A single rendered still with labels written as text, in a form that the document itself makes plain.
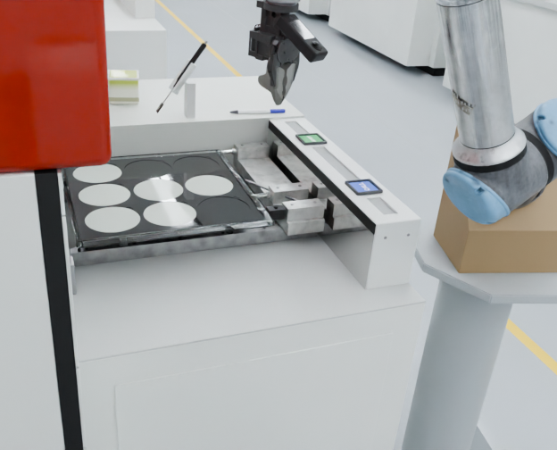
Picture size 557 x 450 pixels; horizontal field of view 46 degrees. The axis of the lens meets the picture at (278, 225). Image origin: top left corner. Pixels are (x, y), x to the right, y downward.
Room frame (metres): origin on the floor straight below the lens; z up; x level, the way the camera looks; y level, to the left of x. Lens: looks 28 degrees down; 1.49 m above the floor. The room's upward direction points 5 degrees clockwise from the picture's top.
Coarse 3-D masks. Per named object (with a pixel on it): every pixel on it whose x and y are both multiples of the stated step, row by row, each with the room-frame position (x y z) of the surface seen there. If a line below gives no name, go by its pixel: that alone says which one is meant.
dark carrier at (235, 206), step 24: (72, 168) 1.28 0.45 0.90; (120, 168) 1.30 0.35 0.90; (144, 168) 1.32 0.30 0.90; (168, 168) 1.33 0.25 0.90; (192, 168) 1.34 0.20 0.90; (216, 168) 1.35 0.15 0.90; (72, 192) 1.17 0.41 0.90; (192, 192) 1.22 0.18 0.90; (240, 192) 1.23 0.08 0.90; (216, 216) 1.12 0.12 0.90; (240, 216) 1.13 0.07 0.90
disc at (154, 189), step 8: (144, 184) 1.23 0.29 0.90; (152, 184) 1.24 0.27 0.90; (160, 184) 1.24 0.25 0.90; (168, 184) 1.24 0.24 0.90; (176, 184) 1.25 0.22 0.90; (136, 192) 1.19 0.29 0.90; (144, 192) 1.20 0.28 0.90; (152, 192) 1.20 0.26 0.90; (160, 192) 1.20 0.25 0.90; (168, 192) 1.21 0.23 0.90; (176, 192) 1.21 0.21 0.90; (160, 200) 1.17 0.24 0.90
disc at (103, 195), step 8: (104, 184) 1.22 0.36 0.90; (112, 184) 1.22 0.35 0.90; (80, 192) 1.17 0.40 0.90; (88, 192) 1.18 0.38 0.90; (96, 192) 1.18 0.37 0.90; (104, 192) 1.18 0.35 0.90; (112, 192) 1.19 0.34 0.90; (120, 192) 1.19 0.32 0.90; (128, 192) 1.19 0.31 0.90; (88, 200) 1.14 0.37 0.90; (96, 200) 1.14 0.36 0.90; (104, 200) 1.15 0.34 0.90; (112, 200) 1.15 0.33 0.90; (120, 200) 1.15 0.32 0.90
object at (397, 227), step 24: (288, 120) 1.54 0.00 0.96; (336, 168) 1.27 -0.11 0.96; (360, 168) 1.27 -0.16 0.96; (384, 192) 1.16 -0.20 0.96; (384, 216) 1.06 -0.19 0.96; (408, 216) 1.07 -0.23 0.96; (384, 240) 1.03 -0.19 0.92; (408, 240) 1.05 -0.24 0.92; (384, 264) 1.04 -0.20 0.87; (408, 264) 1.06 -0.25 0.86
